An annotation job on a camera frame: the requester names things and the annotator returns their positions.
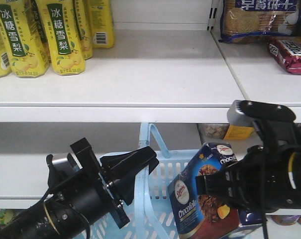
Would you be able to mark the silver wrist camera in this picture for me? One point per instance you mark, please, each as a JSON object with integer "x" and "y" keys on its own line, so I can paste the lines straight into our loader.
{"x": 236, "y": 115}
{"x": 65, "y": 165}

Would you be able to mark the yellow snack bag lower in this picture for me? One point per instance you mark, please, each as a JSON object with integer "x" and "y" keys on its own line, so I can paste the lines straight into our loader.
{"x": 238, "y": 132}

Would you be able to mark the yellow pear drink bottle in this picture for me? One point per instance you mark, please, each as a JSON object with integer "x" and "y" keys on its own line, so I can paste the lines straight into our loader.
{"x": 101, "y": 23}
{"x": 63, "y": 39}
{"x": 18, "y": 28}

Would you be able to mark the red biscuit packet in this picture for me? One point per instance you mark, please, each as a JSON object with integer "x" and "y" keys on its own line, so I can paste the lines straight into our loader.
{"x": 287, "y": 52}

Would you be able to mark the yellow pear drink bottle back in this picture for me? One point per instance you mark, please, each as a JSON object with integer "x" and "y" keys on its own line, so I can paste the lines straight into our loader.
{"x": 101, "y": 23}

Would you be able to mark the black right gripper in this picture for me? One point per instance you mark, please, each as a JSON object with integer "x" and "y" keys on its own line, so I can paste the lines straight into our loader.
{"x": 268, "y": 178}

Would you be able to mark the white store shelving unit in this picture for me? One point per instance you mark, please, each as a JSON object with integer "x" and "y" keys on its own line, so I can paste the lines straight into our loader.
{"x": 167, "y": 66}

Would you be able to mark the yellow pear drink bottle front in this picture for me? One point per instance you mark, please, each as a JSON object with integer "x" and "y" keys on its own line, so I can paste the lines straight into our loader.
{"x": 63, "y": 39}

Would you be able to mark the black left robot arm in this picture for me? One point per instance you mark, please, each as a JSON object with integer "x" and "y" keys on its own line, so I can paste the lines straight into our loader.
{"x": 42, "y": 221}

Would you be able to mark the light blue shopping basket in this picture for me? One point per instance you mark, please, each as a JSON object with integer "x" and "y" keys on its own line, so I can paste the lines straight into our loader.
{"x": 150, "y": 214}

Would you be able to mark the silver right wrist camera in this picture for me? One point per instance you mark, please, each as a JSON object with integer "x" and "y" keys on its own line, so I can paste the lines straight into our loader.
{"x": 236, "y": 115}

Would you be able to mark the dark blue cookie box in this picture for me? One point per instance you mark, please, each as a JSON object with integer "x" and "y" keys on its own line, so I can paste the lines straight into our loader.
{"x": 204, "y": 216}

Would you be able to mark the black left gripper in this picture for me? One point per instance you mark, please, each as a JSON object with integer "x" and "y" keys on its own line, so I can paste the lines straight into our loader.
{"x": 96, "y": 190}

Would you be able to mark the yellow pear drink bottle left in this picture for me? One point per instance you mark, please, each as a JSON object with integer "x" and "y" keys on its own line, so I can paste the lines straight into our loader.
{"x": 18, "y": 28}

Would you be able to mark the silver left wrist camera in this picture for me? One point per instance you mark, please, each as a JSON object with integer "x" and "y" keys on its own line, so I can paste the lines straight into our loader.
{"x": 65, "y": 165}

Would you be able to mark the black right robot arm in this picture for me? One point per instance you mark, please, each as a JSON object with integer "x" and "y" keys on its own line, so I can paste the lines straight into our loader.
{"x": 268, "y": 178}

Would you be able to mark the blue breakfast biscuit bag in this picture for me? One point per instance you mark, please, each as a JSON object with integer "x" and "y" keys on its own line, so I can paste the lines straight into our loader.
{"x": 248, "y": 21}

